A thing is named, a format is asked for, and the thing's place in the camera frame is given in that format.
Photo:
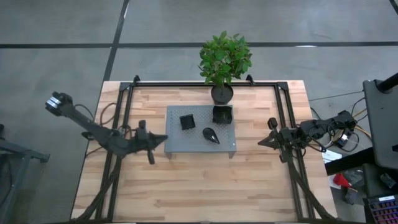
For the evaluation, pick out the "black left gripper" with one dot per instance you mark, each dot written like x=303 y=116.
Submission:
x=143 y=142

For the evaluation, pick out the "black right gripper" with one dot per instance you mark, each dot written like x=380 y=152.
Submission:
x=286 y=138

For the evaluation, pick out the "small black square plate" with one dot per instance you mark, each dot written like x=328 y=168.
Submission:
x=187 y=122

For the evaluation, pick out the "black teardrop-shaped plate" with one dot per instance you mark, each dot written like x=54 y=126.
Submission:
x=210 y=133

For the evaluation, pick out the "black wavy-edged deep plate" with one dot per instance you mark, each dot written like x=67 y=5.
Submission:
x=222 y=115

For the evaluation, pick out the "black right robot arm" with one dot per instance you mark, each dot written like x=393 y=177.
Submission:
x=317 y=127

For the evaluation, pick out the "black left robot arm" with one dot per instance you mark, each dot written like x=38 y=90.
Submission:
x=93 y=127

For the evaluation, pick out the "red cone-shaped object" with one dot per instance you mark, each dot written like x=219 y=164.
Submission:
x=341 y=180

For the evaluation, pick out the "grey perforated metal shelf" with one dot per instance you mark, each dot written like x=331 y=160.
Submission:
x=199 y=143

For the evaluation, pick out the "white paper sheet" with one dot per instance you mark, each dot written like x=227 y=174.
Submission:
x=331 y=155

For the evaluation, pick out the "black plant pot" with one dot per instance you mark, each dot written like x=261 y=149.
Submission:
x=217 y=98

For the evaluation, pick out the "green leafy plant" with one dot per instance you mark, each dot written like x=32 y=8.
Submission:
x=224 y=59

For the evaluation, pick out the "grey metal cabinet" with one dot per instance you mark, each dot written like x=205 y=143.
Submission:
x=384 y=124

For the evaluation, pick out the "black metal floor stand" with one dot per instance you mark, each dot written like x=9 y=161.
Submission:
x=28 y=154

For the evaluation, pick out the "black round pole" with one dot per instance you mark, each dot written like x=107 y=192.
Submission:
x=388 y=83

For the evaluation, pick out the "keyboard with pink backlit keys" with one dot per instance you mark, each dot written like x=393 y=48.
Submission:
x=384 y=213

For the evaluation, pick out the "black diagonal frame strut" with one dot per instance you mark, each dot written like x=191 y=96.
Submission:
x=306 y=189
x=102 y=193

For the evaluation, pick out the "black table frame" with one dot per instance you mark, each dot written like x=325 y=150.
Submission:
x=186 y=84

